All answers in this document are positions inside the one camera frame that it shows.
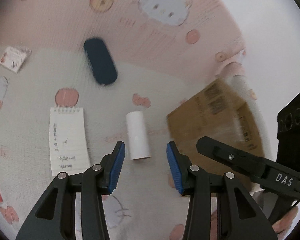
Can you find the white cylinder roll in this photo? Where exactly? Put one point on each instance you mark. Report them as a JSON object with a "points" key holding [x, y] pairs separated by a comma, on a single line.
{"points": [[137, 136]]}

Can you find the brown cardboard box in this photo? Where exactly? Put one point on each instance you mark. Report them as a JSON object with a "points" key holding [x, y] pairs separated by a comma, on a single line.
{"points": [[225, 110]]}

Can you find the pink hello kitty blanket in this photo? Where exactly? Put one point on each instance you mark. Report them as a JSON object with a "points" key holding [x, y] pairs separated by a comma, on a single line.
{"points": [[164, 51]]}

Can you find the white spiral notepad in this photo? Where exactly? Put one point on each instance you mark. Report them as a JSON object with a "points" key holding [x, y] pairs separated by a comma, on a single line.
{"points": [[67, 141]]}

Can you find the dark navy glasses case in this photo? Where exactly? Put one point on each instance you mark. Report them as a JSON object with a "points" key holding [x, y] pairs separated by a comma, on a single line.
{"points": [[101, 62]]}

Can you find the person's right hand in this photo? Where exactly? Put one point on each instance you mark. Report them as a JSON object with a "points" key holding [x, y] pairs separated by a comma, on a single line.
{"points": [[282, 226]]}

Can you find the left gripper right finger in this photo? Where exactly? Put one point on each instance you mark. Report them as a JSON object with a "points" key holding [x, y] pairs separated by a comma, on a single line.
{"points": [[238, 215]]}

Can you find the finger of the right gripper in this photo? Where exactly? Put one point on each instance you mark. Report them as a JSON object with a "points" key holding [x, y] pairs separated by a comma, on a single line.
{"points": [[238, 160]]}

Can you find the white floral card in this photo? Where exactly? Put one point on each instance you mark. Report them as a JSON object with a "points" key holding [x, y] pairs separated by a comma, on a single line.
{"points": [[14, 57]]}

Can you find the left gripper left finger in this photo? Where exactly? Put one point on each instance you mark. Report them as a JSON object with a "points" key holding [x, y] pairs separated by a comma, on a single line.
{"points": [[53, 215]]}

